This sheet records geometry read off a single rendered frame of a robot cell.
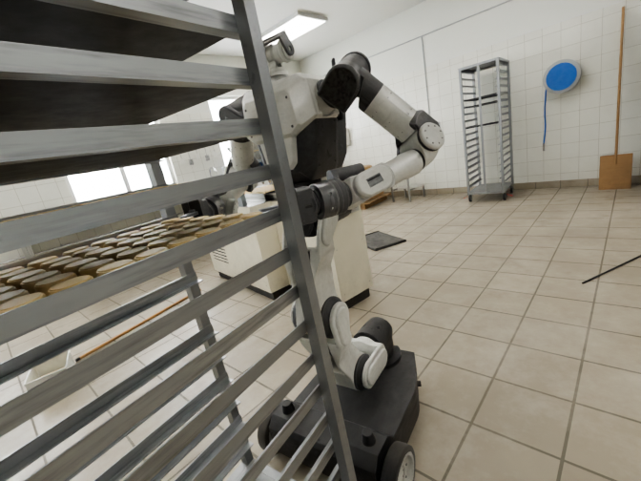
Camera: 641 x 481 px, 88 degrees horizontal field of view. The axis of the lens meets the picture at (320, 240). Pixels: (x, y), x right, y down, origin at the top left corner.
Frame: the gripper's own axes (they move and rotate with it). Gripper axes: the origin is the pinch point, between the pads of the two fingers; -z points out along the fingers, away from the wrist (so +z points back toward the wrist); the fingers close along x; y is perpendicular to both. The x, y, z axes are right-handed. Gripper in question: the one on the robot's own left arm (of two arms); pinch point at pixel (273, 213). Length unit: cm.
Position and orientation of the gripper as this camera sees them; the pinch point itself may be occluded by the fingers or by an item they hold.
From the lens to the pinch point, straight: 76.3
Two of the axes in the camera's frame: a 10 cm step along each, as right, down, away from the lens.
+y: 4.4, 1.6, -8.8
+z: 8.8, -2.8, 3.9
